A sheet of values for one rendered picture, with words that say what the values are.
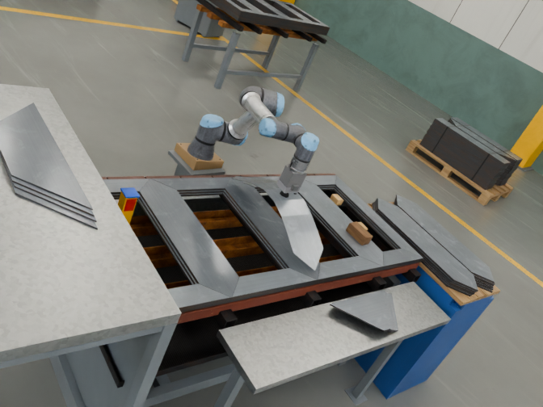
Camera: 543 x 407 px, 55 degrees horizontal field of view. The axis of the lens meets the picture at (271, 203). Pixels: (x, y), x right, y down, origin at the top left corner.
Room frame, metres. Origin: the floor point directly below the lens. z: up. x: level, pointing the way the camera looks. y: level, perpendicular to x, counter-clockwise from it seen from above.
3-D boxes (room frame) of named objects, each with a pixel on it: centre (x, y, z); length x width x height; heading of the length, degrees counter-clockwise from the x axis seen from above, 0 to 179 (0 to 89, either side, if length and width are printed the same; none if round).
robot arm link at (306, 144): (2.04, -0.03, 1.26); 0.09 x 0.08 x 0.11; 32
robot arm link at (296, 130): (2.12, 0.03, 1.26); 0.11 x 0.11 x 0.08; 32
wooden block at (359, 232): (2.28, -0.46, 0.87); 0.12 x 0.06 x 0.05; 53
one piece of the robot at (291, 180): (2.03, -0.04, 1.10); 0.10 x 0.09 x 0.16; 47
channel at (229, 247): (2.05, -0.02, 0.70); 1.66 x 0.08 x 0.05; 138
